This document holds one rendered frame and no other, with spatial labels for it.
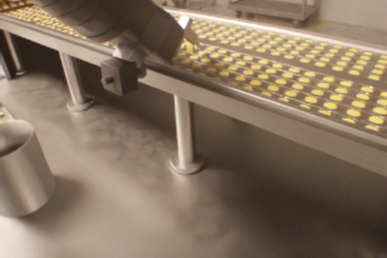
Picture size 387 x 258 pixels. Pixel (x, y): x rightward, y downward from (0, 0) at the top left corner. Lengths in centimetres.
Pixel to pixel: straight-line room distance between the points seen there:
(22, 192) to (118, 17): 24
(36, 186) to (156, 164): 16
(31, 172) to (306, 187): 34
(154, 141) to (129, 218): 14
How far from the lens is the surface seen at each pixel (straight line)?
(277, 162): 44
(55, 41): 51
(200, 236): 35
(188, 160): 41
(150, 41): 29
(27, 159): 38
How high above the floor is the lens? 109
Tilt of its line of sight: 33 degrees down
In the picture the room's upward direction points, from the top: 2 degrees counter-clockwise
